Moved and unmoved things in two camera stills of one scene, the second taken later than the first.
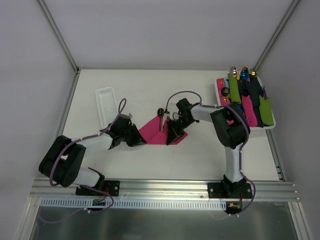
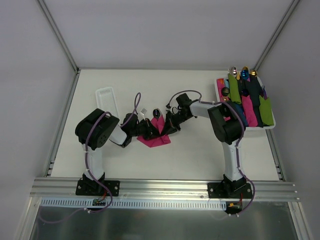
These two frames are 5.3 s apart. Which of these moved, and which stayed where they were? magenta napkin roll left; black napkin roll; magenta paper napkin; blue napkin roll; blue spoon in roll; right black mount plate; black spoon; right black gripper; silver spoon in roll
Moved: right black gripper; black spoon; magenta paper napkin
Stayed: blue napkin roll; black napkin roll; magenta napkin roll left; blue spoon in roll; silver spoon in roll; right black mount plate
